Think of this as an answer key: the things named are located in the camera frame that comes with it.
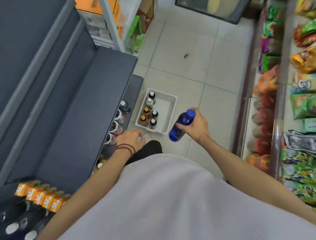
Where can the person's left hand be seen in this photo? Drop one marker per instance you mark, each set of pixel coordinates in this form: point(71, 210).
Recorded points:
point(129, 138)

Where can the person's right hand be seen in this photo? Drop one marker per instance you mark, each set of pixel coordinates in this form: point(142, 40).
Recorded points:
point(198, 127)

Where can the person's left fingers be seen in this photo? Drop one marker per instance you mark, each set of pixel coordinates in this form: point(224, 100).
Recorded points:
point(138, 138)

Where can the person's right thumb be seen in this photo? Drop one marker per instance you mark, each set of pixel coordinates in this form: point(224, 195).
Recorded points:
point(183, 126)

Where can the blue plastic bottle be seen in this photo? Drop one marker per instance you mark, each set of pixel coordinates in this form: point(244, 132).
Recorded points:
point(179, 129)

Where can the person's right forearm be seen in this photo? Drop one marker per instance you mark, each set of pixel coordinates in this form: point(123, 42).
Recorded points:
point(246, 163)

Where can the person's left forearm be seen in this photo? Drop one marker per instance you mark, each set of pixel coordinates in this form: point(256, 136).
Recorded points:
point(93, 188)

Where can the black wrist band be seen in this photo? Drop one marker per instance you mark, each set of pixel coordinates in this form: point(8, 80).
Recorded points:
point(128, 146)

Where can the black trousers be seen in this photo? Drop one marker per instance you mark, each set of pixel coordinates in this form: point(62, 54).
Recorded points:
point(148, 150)

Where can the white plastic bin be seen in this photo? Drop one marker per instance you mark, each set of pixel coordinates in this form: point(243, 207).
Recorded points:
point(165, 108)

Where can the red label drink bottle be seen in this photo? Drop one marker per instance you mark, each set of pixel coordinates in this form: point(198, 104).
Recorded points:
point(120, 116)
point(115, 127)
point(110, 139)

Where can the cluster of small drink bottles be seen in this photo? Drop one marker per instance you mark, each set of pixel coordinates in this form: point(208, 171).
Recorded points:
point(149, 111)

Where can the yellow drink bottle white cap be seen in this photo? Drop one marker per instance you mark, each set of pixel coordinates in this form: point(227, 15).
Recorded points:
point(99, 165)

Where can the small dark floor scrap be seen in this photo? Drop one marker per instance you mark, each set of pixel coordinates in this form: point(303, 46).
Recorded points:
point(185, 55)

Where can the white shirt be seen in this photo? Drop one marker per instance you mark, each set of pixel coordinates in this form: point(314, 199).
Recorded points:
point(185, 202)

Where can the pile of red orange snack bags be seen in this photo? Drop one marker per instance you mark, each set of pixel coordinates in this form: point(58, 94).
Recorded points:
point(266, 94)

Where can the grey metal shelf unit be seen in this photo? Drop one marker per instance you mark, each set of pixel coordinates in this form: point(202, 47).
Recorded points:
point(61, 86)

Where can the snack display shelf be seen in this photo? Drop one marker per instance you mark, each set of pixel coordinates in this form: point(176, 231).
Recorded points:
point(279, 99)

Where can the green cardboard box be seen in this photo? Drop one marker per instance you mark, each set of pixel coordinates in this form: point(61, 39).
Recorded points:
point(134, 32)

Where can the row of orange drink cartons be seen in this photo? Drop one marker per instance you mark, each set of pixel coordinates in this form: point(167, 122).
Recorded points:
point(42, 195)

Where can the white shelf rack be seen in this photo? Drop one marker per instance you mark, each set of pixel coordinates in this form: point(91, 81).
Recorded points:
point(112, 27)

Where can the black white patterned packet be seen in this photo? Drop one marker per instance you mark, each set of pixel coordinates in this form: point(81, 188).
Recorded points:
point(297, 142)

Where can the black framed freezer cabinet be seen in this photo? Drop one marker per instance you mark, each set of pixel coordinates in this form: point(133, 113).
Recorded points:
point(212, 8)

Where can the stack of green patterned packets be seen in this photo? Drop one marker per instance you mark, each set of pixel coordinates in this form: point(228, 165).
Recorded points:
point(298, 173)

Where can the row of colourful snack packets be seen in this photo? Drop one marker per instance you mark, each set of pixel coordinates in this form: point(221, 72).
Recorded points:
point(305, 61)

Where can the orange box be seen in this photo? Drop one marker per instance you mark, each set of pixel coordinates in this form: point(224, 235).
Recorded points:
point(87, 6)

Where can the group of dark white-capped bottles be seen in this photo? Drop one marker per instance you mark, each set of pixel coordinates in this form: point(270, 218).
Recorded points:
point(22, 222)

